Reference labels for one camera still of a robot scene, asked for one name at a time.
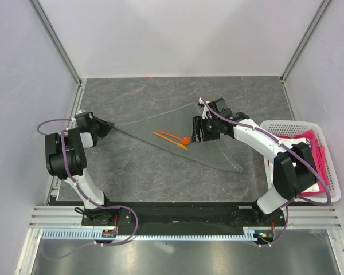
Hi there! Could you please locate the aluminium frame post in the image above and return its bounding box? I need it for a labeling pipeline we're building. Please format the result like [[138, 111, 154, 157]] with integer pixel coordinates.
[[280, 0, 333, 84], [28, 0, 83, 86]]

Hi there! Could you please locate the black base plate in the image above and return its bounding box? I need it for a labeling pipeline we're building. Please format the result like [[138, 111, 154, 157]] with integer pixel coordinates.
[[76, 202, 285, 229]]

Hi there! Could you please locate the white cloth in basket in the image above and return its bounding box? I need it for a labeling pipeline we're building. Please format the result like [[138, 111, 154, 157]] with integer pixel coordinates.
[[268, 137, 318, 200]]

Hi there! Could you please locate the orange plastic knife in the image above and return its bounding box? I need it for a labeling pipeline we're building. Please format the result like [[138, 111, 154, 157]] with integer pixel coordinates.
[[153, 132, 187, 150]]

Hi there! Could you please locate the purple cable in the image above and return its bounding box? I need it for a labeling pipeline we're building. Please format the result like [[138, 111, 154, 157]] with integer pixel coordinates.
[[36, 117, 141, 261], [199, 97, 332, 249]]

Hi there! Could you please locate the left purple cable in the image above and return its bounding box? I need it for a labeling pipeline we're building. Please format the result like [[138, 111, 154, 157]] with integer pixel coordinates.
[[36, 117, 141, 261]]

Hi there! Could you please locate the right aluminium frame post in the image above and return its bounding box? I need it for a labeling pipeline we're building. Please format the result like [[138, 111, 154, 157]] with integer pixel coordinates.
[[280, 0, 333, 84]]

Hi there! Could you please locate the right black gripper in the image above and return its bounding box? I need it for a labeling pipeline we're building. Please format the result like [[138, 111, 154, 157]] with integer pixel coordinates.
[[190, 115, 221, 143]]

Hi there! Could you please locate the pink cloth in basket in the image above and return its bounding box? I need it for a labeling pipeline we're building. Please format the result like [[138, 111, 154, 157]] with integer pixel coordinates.
[[278, 130, 329, 197]]

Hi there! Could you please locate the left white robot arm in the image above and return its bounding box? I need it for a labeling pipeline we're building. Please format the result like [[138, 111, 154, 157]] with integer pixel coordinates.
[[37, 112, 115, 225]]

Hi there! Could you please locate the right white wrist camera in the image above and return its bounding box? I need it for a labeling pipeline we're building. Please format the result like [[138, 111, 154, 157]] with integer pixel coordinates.
[[198, 97, 212, 120]]

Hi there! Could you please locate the grey cloth napkin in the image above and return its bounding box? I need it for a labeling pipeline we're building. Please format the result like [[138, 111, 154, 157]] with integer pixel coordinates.
[[116, 103, 245, 174]]

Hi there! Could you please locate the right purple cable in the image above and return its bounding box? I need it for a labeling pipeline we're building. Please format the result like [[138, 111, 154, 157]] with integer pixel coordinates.
[[199, 97, 332, 249]]

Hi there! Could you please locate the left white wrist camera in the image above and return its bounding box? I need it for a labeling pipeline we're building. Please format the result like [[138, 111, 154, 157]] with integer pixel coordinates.
[[71, 109, 93, 122]]

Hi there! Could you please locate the slotted cable duct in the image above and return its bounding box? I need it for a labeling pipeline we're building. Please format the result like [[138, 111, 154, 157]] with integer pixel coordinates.
[[41, 227, 269, 241]]

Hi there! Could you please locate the white plastic basket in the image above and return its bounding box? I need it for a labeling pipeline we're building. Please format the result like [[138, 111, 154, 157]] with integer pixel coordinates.
[[260, 120, 341, 203]]

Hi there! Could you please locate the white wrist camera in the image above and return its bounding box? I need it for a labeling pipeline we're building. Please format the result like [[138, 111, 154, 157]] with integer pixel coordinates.
[[198, 97, 212, 120], [71, 109, 93, 122]]

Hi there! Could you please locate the orange plastic spoon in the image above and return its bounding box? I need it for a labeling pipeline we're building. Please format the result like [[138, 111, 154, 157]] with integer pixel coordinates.
[[158, 130, 191, 145]]

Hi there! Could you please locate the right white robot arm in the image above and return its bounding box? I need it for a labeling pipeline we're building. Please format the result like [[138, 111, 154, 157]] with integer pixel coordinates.
[[191, 98, 317, 226]]

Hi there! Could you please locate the left aluminium frame post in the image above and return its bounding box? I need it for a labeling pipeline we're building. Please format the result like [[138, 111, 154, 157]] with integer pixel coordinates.
[[28, 0, 83, 86]]

